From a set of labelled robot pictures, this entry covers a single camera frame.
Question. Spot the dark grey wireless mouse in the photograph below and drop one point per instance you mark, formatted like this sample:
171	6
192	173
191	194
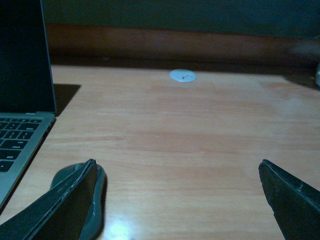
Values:
94	223

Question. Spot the grey open laptop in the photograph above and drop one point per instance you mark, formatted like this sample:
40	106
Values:
27	96

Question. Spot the white round cable grommet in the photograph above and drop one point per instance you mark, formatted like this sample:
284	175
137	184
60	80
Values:
183	75

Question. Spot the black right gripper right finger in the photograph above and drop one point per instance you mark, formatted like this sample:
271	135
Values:
295	204

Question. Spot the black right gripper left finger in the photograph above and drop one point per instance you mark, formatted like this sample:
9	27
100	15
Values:
59	214

